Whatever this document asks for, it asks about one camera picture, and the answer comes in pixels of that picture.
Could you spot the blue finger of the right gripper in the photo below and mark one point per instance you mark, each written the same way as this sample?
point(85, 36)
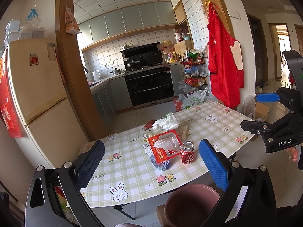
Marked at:
point(267, 97)

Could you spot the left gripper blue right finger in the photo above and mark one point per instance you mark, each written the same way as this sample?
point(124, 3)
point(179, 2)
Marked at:
point(216, 163)

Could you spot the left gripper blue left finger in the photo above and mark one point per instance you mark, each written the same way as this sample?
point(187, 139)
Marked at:
point(87, 162)

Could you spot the crushed red soda can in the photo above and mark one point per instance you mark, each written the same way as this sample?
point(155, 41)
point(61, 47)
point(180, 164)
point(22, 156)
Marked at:
point(187, 152)

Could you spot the cream plastic spoon packet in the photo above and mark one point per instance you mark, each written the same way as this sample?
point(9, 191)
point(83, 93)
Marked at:
point(183, 133)

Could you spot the blue snack wrapper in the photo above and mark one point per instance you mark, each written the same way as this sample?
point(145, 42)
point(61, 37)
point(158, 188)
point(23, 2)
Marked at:
point(162, 166)

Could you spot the red food package tray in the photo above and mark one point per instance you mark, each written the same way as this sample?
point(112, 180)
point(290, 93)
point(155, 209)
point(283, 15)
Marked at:
point(165, 146)

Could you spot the white plastic bag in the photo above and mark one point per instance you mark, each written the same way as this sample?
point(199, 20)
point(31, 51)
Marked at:
point(169, 122)

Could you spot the red wrapper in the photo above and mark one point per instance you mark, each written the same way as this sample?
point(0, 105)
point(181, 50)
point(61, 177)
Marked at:
point(148, 125)

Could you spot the clear plastic container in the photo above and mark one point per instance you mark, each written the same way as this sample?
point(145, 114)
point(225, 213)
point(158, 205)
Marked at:
point(150, 133)

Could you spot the pink trash bin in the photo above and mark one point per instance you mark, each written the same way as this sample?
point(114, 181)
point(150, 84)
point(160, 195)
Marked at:
point(190, 205)

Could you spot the person's right hand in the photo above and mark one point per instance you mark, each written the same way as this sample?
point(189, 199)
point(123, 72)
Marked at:
point(292, 154)

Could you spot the cardboard box on floor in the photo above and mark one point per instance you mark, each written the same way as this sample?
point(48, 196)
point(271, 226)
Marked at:
point(255, 110)

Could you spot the cream refrigerator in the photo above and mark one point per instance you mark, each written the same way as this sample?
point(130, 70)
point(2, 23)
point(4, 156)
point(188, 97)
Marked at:
point(50, 133)

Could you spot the green plaid bunny tablecloth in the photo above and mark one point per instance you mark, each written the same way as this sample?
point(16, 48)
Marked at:
point(140, 164)

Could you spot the red hanging apron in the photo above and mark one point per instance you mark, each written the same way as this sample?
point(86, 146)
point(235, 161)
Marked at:
point(225, 62)

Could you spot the white shopping bag on floor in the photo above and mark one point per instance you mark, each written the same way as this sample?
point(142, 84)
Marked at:
point(194, 99)

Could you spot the flat cardboard under bin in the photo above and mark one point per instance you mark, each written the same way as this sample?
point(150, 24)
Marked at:
point(161, 216)

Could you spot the grey lower cabinets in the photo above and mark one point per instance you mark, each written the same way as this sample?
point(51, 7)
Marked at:
point(110, 96)

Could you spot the grey cabinets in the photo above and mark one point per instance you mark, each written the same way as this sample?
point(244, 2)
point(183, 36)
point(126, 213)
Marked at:
point(110, 96)
point(128, 19)

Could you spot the red cloth on fridge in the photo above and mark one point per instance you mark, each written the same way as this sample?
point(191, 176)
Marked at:
point(7, 109)

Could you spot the white electric kettle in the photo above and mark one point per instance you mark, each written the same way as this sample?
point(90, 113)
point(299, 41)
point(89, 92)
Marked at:
point(96, 75)

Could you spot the black oven stove unit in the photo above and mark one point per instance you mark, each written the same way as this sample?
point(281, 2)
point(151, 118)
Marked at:
point(150, 85)

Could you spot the steel cooking pot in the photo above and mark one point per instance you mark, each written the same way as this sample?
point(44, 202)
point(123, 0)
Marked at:
point(116, 71)

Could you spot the black range hood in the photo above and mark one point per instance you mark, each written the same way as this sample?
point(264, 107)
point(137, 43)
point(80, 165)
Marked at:
point(141, 57)

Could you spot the grey upper cabinets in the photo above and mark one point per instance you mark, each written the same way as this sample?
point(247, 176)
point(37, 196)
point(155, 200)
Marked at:
point(128, 19)

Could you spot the wire storage rack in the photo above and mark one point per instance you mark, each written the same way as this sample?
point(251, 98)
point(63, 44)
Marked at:
point(194, 71)

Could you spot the wooden door frame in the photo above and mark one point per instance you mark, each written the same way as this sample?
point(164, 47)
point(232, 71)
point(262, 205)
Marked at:
point(76, 82)

